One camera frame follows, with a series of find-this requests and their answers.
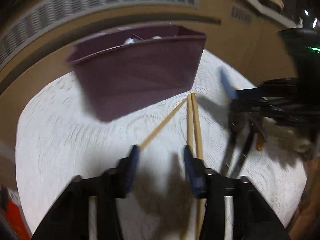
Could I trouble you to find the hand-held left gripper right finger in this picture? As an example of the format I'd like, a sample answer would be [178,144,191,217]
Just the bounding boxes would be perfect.
[184,145,290,240]

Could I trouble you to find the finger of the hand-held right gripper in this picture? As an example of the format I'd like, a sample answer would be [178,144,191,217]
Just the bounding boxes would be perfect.
[229,99,320,128]
[220,69,299,100]

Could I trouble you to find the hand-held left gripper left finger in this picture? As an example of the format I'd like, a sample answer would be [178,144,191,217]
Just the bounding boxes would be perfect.
[31,144,140,240]

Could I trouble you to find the orange-handled utensil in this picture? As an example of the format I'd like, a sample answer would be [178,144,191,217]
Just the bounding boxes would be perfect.
[255,131,266,152]

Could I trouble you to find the wooden chopstick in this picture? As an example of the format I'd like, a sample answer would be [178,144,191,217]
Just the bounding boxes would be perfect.
[138,97,188,148]
[180,94,194,240]
[191,93,207,240]

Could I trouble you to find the black-handled utensil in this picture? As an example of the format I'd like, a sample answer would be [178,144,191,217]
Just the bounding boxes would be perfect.
[224,114,242,177]
[231,124,260,179]

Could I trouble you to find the purple plastic utensil container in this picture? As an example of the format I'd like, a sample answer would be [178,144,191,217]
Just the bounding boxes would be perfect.
[65,22,208,123]

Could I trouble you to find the dark bowl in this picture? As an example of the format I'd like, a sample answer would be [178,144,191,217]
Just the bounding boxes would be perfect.
[257,0,285,13]

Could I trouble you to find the white lace tablecloth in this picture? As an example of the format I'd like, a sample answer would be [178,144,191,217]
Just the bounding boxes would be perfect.
[15,49,309,240]

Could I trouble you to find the small grey vent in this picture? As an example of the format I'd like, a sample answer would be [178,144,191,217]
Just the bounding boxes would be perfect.
[230,4,253,25]

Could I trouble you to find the red object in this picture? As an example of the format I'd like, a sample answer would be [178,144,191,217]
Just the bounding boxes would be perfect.
[0,187,31,240]

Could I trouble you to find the grey radiator grille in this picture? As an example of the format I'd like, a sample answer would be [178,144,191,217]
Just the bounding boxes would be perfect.
[0,0,202,65]

